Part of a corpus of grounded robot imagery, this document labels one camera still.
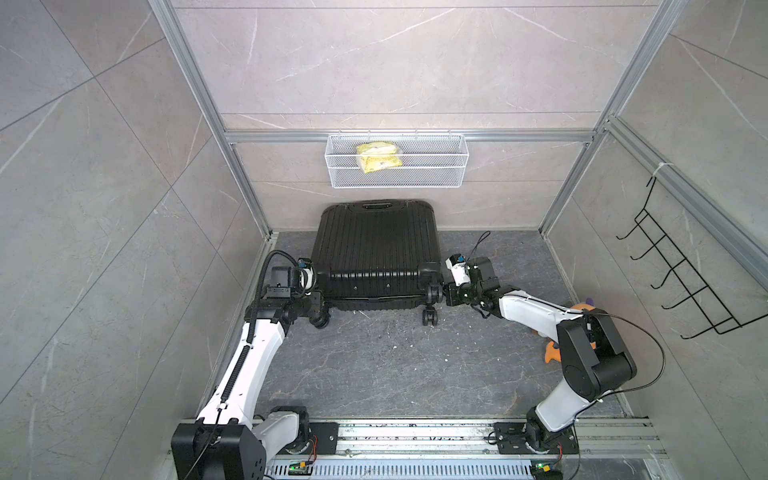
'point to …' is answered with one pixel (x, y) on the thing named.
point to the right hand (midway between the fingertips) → (445, 288)
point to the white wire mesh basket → (430, 161)
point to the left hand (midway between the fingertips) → (311, 293)
